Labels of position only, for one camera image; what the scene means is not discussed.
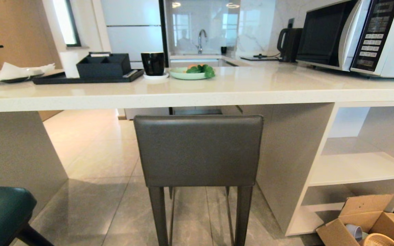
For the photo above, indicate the grey leather bar stool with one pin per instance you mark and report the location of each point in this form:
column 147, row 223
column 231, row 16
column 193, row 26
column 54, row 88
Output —
column 197, row 150

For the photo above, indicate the white kitchen counter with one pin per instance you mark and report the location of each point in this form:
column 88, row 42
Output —
column 238, row 87

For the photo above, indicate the dark green bar stool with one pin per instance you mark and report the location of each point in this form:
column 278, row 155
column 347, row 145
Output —
column 2, row 212

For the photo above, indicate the pale green plate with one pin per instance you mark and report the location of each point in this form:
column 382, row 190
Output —
column 185, row 74

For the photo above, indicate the green vegetables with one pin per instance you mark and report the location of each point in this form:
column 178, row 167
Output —
column 202, row 69

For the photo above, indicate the orange food piece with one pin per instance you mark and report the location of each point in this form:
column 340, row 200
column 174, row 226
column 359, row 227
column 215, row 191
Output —
column 193, row 66

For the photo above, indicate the white saucer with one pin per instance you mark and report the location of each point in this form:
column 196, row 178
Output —
column 156, row 77

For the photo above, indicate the black mug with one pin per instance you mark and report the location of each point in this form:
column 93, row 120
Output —
column 153, row 63

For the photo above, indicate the chrome sink faucet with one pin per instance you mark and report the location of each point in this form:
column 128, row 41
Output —
column 201, row 40

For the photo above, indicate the black kettle base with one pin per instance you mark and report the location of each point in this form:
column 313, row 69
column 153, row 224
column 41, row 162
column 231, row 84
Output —
column 258, row 56

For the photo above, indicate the black organizer box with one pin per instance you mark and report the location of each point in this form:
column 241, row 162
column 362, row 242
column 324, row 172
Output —
column 103, row 65

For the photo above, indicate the black electric kettle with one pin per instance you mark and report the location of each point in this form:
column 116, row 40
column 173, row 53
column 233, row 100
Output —
column 291, row 44

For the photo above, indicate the black tray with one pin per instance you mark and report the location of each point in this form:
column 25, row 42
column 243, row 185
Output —
column 80, row 79

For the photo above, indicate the white paper roll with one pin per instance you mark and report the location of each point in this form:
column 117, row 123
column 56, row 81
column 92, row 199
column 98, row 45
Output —
column 69, row 64

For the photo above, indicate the white shelf board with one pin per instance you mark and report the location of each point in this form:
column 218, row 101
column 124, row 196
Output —
column 357, row 168

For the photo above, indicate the white microwave oven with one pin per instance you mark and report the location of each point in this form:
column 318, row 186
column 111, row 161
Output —
column 361, row 34

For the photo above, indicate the white napkin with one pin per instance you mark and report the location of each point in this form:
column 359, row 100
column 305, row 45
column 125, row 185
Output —
column 14, row 71

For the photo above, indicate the grey cup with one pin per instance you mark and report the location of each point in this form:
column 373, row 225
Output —
column 354, row 231

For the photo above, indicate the brown cardboard box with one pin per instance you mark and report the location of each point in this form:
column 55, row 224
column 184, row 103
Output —
column 371, row 218

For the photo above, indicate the wooden door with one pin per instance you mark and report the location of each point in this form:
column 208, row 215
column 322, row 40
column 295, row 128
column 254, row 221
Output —
column 12, row 34

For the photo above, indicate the woven basket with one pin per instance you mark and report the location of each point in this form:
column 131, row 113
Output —
column 380, row 240

